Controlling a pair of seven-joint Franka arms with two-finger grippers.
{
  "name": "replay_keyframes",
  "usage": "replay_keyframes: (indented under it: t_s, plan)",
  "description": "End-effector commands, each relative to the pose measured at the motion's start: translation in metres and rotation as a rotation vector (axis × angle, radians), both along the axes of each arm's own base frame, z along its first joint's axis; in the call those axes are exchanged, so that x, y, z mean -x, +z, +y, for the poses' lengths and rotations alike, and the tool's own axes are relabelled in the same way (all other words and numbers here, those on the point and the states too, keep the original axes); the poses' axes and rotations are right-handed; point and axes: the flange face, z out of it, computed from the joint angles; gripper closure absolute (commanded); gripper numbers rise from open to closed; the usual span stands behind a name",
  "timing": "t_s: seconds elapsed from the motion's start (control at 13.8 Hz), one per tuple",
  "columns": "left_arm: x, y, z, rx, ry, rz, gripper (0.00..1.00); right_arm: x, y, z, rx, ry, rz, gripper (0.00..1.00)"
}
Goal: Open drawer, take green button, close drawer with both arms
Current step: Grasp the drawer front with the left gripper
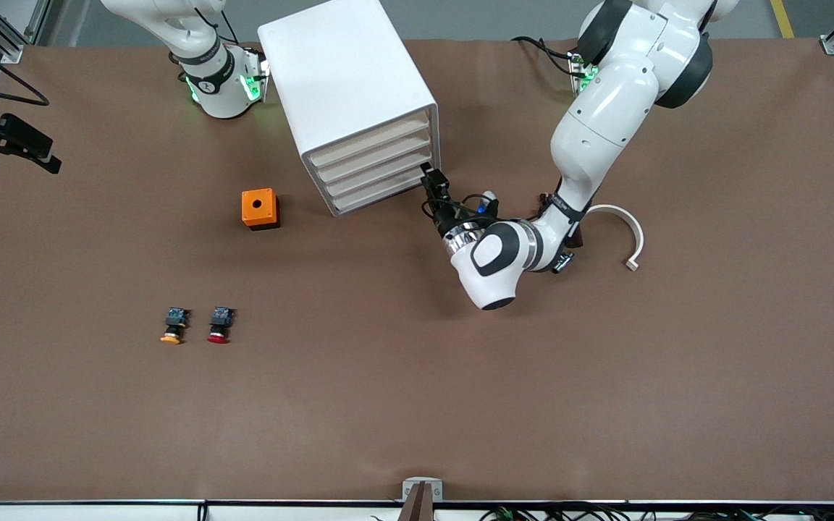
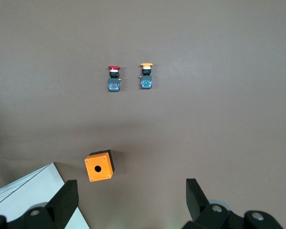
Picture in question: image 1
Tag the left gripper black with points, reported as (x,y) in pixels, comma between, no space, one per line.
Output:
(447,218)

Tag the white lowest cabinet drawer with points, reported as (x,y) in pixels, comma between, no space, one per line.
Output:
(381,189)

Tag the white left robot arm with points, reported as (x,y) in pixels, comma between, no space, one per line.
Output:
(605,123)

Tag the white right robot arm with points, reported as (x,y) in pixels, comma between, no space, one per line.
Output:
(207,87)

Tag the yellow mushroom push button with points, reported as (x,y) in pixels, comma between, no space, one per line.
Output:
(173,322)

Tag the red mushroom push button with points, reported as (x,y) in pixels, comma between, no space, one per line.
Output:
(220,322)

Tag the chrome tee fitting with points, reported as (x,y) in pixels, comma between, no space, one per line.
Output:
(565,264)

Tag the white semicircular pipe clamp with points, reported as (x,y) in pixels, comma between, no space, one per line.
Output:
(638,239)

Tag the brown table cover sheet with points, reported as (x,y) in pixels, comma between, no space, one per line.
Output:
(417,398)

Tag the orange button enclosure box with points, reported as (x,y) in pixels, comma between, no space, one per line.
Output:
(248,214)

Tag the grey aluminium edge bracket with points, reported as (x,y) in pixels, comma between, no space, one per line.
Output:
(410,490)

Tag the white table edge rail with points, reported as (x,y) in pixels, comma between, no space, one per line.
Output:
(98,512)

